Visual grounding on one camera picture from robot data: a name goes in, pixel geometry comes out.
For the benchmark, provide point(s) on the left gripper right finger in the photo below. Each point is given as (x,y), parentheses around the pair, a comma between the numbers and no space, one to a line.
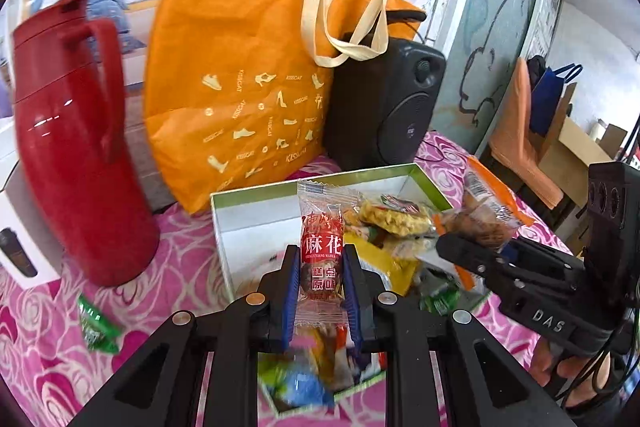
(440,370)

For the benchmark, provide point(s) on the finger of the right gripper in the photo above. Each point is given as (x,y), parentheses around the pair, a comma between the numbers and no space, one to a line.
(500,273)
(543,260)

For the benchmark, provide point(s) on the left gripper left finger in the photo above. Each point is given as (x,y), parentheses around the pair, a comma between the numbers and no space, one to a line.
(202,368)

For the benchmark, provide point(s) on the clear brown snack packet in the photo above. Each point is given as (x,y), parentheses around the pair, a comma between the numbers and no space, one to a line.
(489,214)

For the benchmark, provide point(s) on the red twist snack packet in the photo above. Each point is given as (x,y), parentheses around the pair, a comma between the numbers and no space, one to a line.
(322,209)

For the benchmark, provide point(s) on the person's right hand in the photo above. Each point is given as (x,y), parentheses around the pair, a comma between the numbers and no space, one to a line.
(542,367)

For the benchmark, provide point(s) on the green white open box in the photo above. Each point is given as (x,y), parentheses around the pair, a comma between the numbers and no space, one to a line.
(253,227)

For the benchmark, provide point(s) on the small green candy packet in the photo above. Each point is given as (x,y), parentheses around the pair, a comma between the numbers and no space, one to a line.
(99,332)

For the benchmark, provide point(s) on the yellow snack packet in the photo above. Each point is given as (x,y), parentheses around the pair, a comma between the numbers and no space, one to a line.
(396,272)

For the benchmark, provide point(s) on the beige cracker packet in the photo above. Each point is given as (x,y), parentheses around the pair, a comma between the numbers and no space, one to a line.
(398,217)

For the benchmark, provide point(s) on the orange hanging cloth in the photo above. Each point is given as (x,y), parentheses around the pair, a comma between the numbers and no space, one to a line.
(509,142)

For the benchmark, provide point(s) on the pink floral tablecloth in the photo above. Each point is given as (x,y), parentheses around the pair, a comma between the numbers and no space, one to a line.
(48,374)

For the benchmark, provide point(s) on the blue green snack packet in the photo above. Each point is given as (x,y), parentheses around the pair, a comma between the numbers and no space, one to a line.
(291,381)

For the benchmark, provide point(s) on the blue paper bag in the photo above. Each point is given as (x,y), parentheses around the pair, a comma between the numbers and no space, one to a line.
(547,86)

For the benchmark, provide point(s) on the white cup product box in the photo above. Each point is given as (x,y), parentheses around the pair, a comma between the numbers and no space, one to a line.
(29,252)

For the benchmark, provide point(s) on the black speaker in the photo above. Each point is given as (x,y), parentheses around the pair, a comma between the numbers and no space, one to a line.
(379,110)

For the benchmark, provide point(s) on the red thermos jug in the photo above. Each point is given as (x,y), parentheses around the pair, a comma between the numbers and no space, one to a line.
(69,113)

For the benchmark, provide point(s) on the orange tote bag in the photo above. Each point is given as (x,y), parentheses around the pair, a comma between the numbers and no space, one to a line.
(235,91)

